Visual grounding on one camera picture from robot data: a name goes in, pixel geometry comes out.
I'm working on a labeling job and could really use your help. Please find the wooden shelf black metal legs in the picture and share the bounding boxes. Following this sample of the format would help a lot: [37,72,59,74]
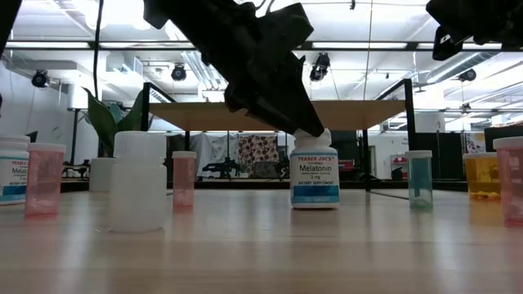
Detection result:
[141,78,417,192]

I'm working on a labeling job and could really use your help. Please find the black background machine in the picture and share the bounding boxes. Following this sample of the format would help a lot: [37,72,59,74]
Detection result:
[201,157,243,180]

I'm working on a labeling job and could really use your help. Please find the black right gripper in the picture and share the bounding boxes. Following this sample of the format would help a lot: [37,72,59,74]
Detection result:
[425,0,494,62]

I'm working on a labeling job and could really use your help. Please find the colourful floral panel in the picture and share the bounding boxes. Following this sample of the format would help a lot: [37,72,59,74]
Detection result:
[465,131,487,154]

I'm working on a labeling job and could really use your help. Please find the plain white plastic bottle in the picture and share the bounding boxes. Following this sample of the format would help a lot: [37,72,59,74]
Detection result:
[109,130,168,234]

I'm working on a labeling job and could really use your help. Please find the white plant pot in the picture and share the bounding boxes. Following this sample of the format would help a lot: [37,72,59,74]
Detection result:
[88,157,118,193]

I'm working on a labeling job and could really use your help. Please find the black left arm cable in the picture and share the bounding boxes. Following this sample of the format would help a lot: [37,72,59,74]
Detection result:
[92,0,104,87]

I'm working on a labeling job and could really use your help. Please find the white hanging sheet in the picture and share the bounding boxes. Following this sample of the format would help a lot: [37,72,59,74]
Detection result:
[190,132,239,177]

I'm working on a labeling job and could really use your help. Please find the orange vial white cap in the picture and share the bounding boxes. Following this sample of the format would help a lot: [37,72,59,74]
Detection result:
[463,151,502,202]

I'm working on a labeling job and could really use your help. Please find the black aluminium rig frame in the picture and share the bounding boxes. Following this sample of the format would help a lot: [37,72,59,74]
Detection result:
[60,178,469,192]

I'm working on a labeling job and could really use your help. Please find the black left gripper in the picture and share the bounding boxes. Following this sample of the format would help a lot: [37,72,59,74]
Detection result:
[191,0,326,138]

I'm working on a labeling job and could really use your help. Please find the brown dotted patterned cloth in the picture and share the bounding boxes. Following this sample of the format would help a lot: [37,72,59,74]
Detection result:
[238,134,279,177]

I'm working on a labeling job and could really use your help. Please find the teal vial white cap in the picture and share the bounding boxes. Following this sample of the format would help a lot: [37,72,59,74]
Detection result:
[405,149,434,210]

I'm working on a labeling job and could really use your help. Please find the green leafy plant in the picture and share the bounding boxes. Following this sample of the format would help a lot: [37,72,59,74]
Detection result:
[81,87,154,158]

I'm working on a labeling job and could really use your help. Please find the white Melatonin bottle blue label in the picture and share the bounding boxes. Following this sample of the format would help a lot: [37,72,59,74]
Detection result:
[288,127,342,211]
[0,134,31,206]

